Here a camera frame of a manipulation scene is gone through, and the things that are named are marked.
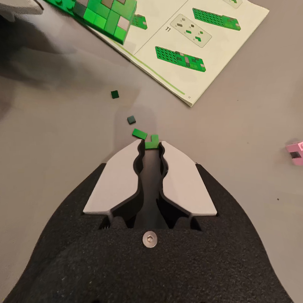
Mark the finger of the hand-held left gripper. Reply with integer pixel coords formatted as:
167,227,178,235
0,0,44,22

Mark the building instruction booklet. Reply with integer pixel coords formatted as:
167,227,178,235
92,0,270,107

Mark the green studded brick plate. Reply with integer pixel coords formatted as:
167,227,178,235
43,0,138,46

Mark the small pink brick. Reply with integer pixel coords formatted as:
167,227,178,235
286,140,303,166

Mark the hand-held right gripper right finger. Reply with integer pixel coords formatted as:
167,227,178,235
158,141,218,218

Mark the small green tile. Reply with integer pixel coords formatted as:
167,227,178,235
132,128,148,140

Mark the green L-shaped brick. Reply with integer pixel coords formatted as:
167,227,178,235
145,135,160,150

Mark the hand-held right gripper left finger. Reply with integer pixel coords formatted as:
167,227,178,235
83,140,144,216

